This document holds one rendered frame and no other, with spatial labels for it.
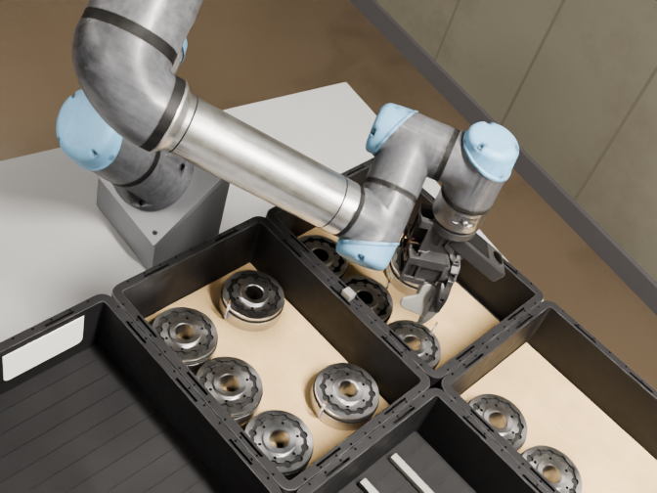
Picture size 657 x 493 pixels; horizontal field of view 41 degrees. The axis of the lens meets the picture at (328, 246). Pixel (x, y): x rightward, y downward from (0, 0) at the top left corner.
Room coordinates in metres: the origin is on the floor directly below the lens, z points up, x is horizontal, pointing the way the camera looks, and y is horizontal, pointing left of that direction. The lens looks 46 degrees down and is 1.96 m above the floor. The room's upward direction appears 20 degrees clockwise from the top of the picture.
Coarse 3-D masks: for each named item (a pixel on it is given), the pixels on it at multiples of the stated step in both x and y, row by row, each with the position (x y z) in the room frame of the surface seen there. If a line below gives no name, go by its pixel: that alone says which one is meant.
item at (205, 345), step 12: (168, 312) 0.83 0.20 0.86; (180, 312) 0.84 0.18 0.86; (192, 312) 0.84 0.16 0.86; (156, 324) 0.80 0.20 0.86; (168, 324) 0.81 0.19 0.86; (204, 324) 0.83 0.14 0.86; (168, 336) 0.78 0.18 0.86; (204, 336) 0.81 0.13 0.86; (216, 336) 0.81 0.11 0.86; (180, 348) 0.77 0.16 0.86; (192, 348) 0.78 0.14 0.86; (204, 348) 0.79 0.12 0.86; (192, 360) 0.76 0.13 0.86
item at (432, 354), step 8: (400, 320) 0.97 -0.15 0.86; (408, 320) 0.98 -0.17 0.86; (392, 328) 0.95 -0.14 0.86; (400, 328) 0.96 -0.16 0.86; (408, 328) 0.96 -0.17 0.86; (416, 328) 0.97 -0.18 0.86; (424, 328) 0.98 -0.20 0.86; (424, 336) 0.96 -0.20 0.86; (432, 336) 0.97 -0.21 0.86; (432, 344) 0.95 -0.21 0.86; (424, 352) 0.93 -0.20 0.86; (432, 352) 0.93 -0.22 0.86; (440, 352) 0.94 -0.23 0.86; (424, 360) 0.91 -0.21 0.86; (432, 360) 0.92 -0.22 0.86
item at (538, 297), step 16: (368, 160) 1.25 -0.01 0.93; (352, 176) 1.20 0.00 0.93; (272, 208) 1.05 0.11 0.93; (512, 272) 1.10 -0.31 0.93; (528, 288) 1.08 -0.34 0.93; (528, 304) 1.04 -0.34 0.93; (512, 320) 1.00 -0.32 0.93; (480, 336) 0.94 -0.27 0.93; (448, 368) 0.86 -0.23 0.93; (432, 384) 0.83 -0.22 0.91
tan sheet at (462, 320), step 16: (336, 240) 1.13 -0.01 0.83; (352, 272) 1.07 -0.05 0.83; (368, 272) 1.08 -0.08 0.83; (384, 272) 1.10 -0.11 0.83; (448, 304) 1.08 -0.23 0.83; (464, 304) 1.09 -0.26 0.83; (480, 304) 1.10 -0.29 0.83; (416, 320) 1.02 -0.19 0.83; (432, 320) 1.03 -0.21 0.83; (448, 320) 1.04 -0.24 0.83; (464, 320) 1.05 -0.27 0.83; (480, 320) 1.07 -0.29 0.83; (496, 320) 1.08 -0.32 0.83; (448, 336) 1.00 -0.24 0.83; (464, 336) 1.02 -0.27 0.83; (448, 352) 0.97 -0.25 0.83
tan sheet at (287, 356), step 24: (216, 288) 0.93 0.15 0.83; (216, 312) 0.88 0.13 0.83; (288, 312) 0.94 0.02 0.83; (240, 336) 0.85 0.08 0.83; (264, 336) 0.87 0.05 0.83; (288, 336) 0.89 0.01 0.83; (312, 336) 0.90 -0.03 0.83; (264, 360) 0.83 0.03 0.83; (288, 360) 0.84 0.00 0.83; (312, 360) 0.86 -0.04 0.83; (336, 360) 0.88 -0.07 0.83; (264, 384) 0.78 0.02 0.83; (288, 384) 0.80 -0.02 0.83; (312, 384) 0.81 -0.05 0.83; (264, 408) 0.74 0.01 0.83; (288, 408) 0.76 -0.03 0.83; (384, 408) 0.82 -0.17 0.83; (312, 432) 0.73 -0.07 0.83; (336, 432) 0.75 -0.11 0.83; (312, 456) 0.70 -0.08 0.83
